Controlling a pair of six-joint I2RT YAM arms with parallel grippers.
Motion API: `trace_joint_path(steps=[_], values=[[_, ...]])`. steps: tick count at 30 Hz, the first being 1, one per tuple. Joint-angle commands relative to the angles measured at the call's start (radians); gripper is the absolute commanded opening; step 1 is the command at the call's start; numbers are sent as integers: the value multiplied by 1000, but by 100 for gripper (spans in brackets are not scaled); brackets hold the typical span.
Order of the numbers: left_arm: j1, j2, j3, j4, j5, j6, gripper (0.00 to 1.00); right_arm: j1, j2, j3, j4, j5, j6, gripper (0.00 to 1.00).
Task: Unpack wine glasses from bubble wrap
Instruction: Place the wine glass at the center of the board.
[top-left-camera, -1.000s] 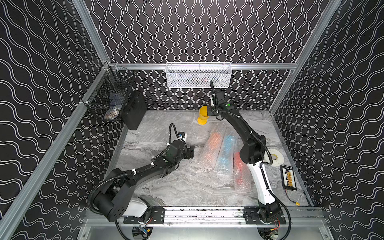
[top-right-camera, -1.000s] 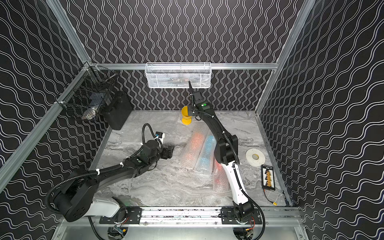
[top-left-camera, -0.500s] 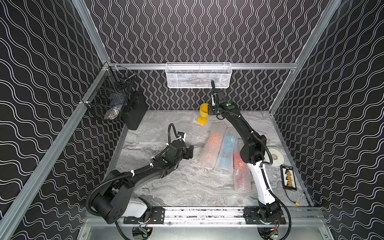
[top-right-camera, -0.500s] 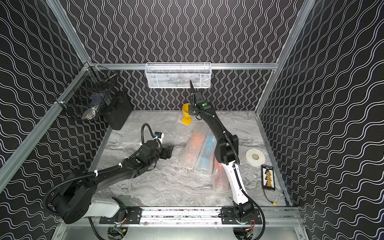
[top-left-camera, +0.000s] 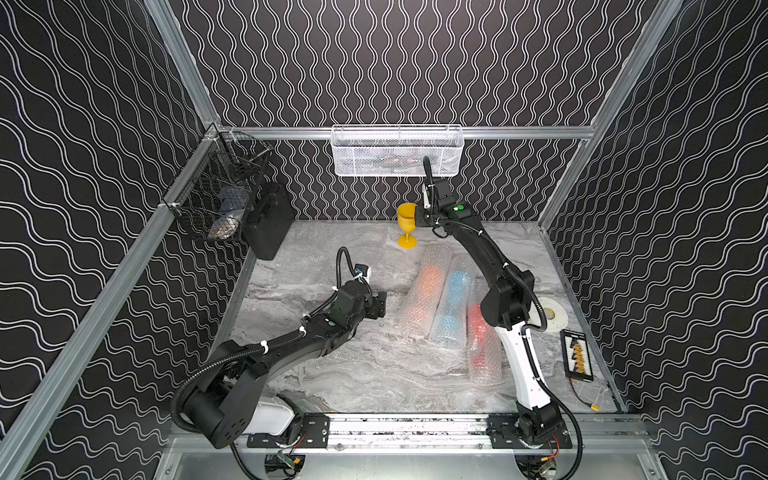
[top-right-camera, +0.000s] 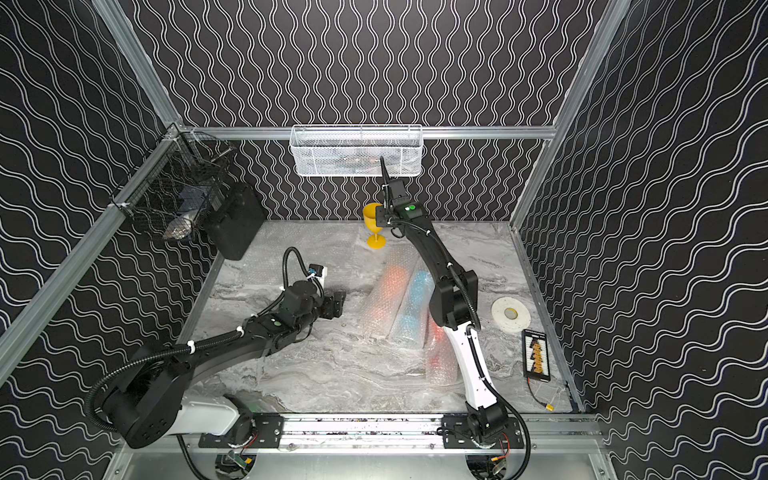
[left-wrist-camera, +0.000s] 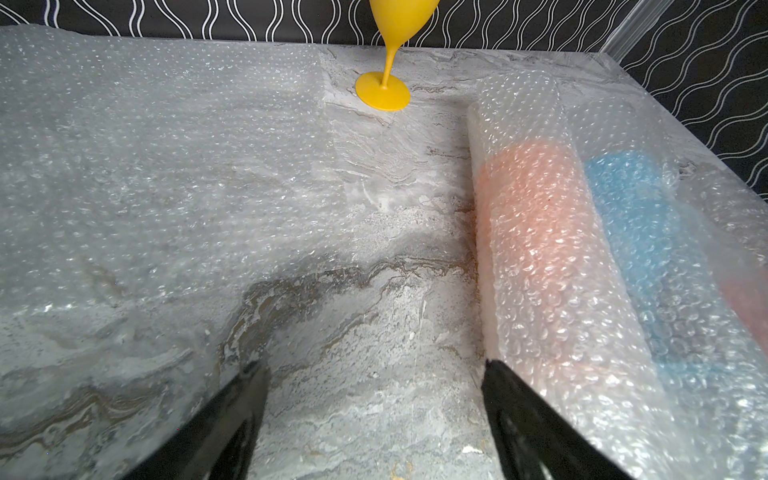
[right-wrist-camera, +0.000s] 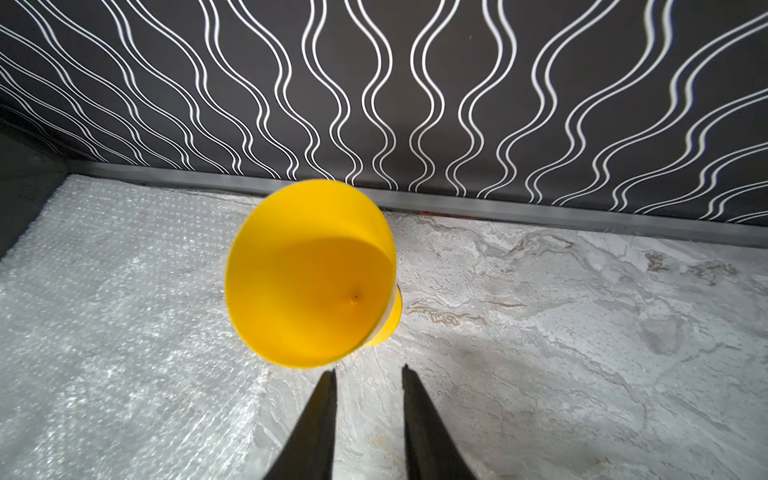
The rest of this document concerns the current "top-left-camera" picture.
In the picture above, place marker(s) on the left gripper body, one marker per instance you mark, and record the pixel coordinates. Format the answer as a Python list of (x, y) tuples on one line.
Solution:
[(377, 303)]

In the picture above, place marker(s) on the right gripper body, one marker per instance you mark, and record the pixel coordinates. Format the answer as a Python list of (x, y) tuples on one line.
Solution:
[(425, 216)]

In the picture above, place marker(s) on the yellow wine glass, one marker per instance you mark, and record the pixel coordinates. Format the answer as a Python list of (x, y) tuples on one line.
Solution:
[(406, 222)]

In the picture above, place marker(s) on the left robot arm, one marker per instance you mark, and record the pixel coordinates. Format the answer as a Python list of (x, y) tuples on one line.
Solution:
[(220, 399)]

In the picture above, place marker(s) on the wrapped orange wine glass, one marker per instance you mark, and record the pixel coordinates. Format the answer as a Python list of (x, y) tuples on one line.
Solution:
[(418, 309)]

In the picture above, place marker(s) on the wrapped blue wine glass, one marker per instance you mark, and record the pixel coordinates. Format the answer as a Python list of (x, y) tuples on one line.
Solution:
[(449, 325)]

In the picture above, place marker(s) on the wrapped red wine glass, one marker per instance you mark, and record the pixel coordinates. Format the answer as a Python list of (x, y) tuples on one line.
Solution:
[(484, 350)]

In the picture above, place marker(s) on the black box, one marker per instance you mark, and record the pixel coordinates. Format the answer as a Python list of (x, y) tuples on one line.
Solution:
[(268, 223)]

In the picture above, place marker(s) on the white tape roll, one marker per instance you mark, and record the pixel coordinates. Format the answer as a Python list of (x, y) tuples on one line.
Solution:
[(556, 314)]

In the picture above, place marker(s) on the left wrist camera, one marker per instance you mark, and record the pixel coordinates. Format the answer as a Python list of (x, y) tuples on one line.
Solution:
[(362, 273)]

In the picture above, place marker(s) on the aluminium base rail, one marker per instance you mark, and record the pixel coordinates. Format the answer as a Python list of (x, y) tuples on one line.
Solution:
[(434, 434)]

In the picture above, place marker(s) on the black wire basket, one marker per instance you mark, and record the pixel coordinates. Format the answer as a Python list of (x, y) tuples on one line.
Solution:
[(215, 202)]

